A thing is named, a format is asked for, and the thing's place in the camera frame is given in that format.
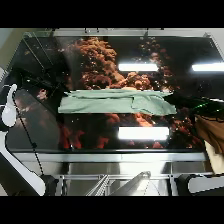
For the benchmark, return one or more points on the light green T-shirt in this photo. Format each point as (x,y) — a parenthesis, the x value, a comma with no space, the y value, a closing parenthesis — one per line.
(110,103)

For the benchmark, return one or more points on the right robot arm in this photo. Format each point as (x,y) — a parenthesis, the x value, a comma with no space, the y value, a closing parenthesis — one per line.
(203,185)

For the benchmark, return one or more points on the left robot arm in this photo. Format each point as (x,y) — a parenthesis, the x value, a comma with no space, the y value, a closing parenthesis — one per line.
(20,173)

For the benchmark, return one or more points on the brown garment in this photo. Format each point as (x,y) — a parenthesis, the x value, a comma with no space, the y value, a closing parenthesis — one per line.
(211,131)

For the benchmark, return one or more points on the cream garment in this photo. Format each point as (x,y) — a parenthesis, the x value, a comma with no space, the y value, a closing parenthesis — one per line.
(216,161)

